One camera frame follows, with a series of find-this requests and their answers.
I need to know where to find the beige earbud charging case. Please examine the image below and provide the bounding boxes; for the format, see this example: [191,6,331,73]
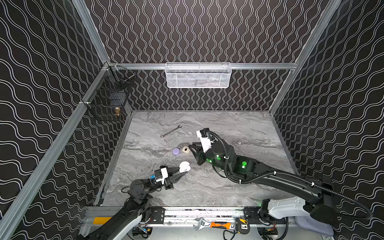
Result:
[182,146,191,154]

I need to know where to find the white round earbud case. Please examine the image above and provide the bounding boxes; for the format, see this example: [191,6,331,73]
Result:
[179,161,191,173]

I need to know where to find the purple earbud case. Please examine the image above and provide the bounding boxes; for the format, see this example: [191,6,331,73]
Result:
[172,148,181,156]

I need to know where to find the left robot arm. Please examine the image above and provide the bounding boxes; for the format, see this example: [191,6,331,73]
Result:
[77,162,191,240]

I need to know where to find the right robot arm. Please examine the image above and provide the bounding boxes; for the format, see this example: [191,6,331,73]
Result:
[188,128,373,225]

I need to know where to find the silver wrench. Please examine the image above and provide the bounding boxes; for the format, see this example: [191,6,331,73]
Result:
[160,125,182,139]

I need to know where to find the white mesh basket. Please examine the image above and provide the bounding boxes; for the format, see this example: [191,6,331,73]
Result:
[165,62,232,89]

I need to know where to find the black tape measure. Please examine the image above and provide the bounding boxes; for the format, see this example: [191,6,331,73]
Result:
[236,218,250,235]

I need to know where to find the grey cloth pad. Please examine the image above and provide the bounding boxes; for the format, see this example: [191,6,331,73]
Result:
[295,216,334,237]

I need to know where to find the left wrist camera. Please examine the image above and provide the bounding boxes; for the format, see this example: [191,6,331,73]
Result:
[150,167,169,185]

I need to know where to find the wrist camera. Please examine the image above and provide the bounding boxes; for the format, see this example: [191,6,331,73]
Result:
[150,167,169,185]
[196,128,212,153]

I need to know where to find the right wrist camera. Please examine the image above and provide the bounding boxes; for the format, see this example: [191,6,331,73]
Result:
[196,128,212,153]

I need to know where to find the adjustable wrench orange handle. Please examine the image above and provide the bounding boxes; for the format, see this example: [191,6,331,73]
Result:
[193,218,236,231]

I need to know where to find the black wire basket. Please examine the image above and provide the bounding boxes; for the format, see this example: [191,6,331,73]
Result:
[86,66,137,123]

